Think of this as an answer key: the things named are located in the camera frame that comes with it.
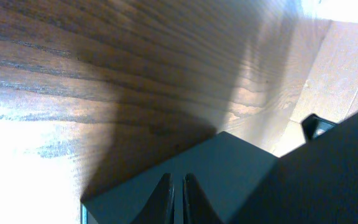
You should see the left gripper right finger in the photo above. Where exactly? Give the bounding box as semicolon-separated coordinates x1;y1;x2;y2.
183;173;224;224

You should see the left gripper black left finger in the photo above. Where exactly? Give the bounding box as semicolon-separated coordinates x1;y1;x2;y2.
131;173;175;224

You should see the dark green box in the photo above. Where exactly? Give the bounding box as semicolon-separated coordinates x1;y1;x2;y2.
81;113;358;223

